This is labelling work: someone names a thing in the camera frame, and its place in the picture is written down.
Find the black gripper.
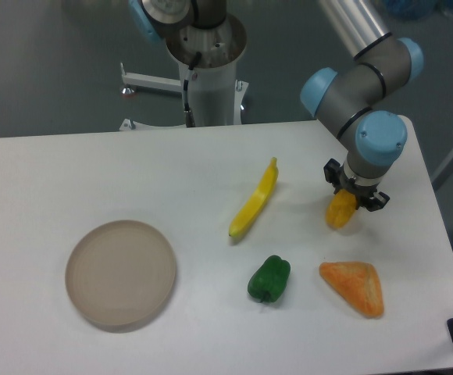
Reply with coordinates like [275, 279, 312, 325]
[323, 159, 390, 212]

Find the yellow toy pepper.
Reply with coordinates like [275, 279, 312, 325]
[325, 189, 358, 229]

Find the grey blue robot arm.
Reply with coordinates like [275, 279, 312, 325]
[128, 1, 424, 212]

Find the green toy pepper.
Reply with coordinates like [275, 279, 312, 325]
[248, 255, 291, 303]

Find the orange toy bread triangle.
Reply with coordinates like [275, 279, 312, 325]
[319, 262, 384, 318]

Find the yellow toy banana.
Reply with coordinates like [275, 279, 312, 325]
[228, 157, 279, 241]

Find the blue bag in background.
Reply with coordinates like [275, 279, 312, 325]
[377, 0, 453, 20]

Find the beige round plate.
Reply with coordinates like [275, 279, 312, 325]
[65, 220, 177, 329]

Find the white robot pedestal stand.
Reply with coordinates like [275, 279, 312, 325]
[120, 13, 248, 127]

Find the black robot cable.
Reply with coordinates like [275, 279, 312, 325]
[182, 50, 202, 128]

